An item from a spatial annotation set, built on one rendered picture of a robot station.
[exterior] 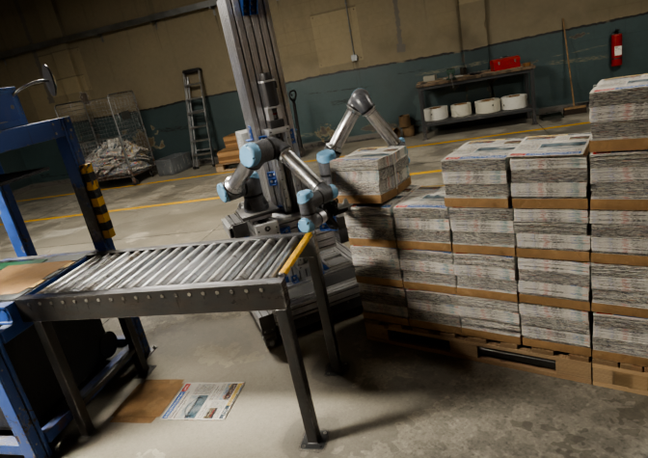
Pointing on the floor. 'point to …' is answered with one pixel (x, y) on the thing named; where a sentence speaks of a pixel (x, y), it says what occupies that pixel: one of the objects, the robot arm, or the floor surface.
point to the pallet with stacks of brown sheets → (228, 153)
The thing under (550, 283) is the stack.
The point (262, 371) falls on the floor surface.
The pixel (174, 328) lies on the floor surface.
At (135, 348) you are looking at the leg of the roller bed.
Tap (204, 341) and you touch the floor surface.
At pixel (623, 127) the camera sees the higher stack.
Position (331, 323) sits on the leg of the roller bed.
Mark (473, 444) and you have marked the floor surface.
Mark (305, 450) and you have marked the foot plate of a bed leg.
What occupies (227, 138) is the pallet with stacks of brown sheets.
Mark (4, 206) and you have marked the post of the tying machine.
